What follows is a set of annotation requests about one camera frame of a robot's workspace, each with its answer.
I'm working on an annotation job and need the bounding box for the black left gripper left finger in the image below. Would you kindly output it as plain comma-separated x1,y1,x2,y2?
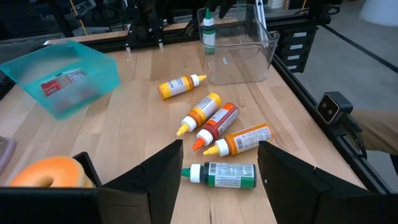
0,139,184,224

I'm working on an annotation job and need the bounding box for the dark green food colouring bottle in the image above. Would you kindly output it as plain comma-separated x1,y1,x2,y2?
181,161,257,189

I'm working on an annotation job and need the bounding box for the black drawer cabinet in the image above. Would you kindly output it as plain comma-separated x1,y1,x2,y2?
275,25,320,74

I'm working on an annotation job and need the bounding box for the silver metal bracket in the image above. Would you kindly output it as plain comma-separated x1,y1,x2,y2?
254,0,268,43

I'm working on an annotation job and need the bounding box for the yellow food colouring bottle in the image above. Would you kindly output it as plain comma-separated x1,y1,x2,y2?
175,92,223,137
157,73,208,100

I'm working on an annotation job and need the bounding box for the black table-level camera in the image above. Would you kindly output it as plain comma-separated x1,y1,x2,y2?
316,91,354,126

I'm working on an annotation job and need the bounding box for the teal plastic container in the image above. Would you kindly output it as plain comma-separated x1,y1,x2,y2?
0,39,121,121

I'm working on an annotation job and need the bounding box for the white round object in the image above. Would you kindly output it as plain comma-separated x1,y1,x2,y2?
359,0,398,27

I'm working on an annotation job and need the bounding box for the yellow floor cable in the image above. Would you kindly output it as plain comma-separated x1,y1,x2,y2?
70,0,88,35

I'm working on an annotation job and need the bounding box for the orange food colouring bottle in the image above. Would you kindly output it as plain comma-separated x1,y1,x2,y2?
203,123,273,157

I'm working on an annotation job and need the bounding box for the black aluminium table frame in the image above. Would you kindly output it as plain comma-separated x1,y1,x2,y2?
29,12,394,195

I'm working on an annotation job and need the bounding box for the clear plastic container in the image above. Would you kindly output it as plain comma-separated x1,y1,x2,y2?
197,3,280,86

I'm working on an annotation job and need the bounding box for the red food colouring bottle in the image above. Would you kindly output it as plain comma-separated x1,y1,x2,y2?
192,102,240,152

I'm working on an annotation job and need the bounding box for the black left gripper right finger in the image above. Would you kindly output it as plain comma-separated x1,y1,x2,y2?
257,141,398,224

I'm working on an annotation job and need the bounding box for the grey shoe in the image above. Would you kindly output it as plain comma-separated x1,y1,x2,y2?
353,108,398,175

